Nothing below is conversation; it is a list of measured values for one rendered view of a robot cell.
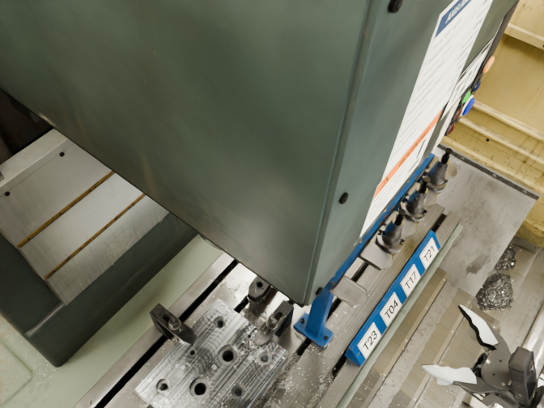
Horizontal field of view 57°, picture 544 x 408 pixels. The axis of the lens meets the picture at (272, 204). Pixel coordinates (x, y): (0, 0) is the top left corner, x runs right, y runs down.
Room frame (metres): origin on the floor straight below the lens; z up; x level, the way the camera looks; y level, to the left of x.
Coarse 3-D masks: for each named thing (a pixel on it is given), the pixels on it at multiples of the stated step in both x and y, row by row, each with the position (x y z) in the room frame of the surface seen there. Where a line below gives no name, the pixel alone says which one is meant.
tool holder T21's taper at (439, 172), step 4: (440, 156) 0.79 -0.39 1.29; (440, 160) 0.78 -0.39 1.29; (448, 160) 0.78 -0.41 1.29; (436, 164) 0.78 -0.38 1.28; (440, 164) 0.77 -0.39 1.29; (444, 164) 0.77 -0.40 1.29; (432, 168) 0.78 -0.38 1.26; (436, 168) 0.77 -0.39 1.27; (440, 168) 0.77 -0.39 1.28; (444, 168) 0.77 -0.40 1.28; (428, 172) 0.78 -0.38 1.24; (432, 172) 0.77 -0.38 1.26; (436, 172) 0.77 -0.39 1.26; (440, 172) 0.76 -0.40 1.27; (444, 172) 0.77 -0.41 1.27; (428, 176) 0.77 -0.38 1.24; (432, 176) 0.77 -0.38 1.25; (436, 176) 0.76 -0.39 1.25; (440, 176) 0.76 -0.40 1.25; (444, 176) 0.77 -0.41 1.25; (432, 180) 0.76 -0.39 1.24; (436, 180) 0.76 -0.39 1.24; (440, 180) 0.76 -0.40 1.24; (436, 184) 0.76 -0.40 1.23; (440, 184) 0.76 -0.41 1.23
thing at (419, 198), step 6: (414, 192) 0.69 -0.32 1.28; (420, 192) 0.68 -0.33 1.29; (426, 192) 0.68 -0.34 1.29; (408, 198) 0.70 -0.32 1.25; (414, 198) 0.68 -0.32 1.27; (420, 198) 0.68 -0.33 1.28; (408, 204) 0.68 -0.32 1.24; (414, 204) 0.67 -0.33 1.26; (420, 204) 0.67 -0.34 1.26; (408, 210) 0.67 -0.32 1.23; (414, 210) 0.67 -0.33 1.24; (420, 210) 0.67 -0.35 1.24
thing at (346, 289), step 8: (344, 280) 0.49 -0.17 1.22; (352, 280) 0.49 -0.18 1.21; (336, 288) 0.47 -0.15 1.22; (344, 288) 0.47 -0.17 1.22; (352, 288) 0.47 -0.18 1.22; (360, 288) 0.47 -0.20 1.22; (336, 296) 0.45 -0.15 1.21; (344, 296) 0.45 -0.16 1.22; (352, 296) 0.45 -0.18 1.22; (360, 296) 0.45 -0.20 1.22; (352, 304) 0.43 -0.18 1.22; (360, 304) 0.44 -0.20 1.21
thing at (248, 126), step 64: (0, 0) 0.49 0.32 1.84; (64, 0) 0.41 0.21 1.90; (128, 0) 0.36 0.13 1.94; (192, 0) 0.31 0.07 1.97; (256, 0) 0.28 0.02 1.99; (320, 0) 0.26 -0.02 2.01; (384, 0) 0.24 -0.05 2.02; (448, 0) 0.34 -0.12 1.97; (512, 0) 0.57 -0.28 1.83; (0, 64) 0.54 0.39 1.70; (64, 64) 0.44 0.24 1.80; (128, 64) 0.37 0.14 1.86; (192, 64) 0.32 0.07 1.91; (256, 64) 0.28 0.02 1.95; (320, 64) 0.25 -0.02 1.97; (384, 64) 0.26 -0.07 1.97; (64, 128) 0.48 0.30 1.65; (128, 128) 0.39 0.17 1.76; (192, 128) 0.32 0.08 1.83; (256, 128) 0.28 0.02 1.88; (320, 128) 0.25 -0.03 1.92; (384, 128) 0.30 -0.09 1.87; (192, 192) 0.33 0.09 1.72; (256, 192) 0.28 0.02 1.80; (320, 192) 0.24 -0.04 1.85; (256, 256) 0.28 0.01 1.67; (320, 256) 0.24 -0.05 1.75
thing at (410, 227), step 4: (392, 212) 0.68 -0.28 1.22; (396, 212) 0.68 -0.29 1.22; (388, 216) 0.66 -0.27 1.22; (392, 216) 0.66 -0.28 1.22; (404, 216) 0.67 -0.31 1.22; (388, 220) 0.65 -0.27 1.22; (404, 220) 0.65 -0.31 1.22; (408, 220) 0.66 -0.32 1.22; (412, 220) 0.66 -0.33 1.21; (384, 224) 0.64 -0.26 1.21; (404, 224) 0.64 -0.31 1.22; (408, 224) 0.64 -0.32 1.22; (412, 224) 0.64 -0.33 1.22; (404, 228) 0.63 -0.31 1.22; (408, 228) 0.63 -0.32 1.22; (412, 228) 0.63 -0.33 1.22; (404, 232) 0.62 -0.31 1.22; (408, 232) 0.62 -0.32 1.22; (412, 232) 0.62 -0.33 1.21
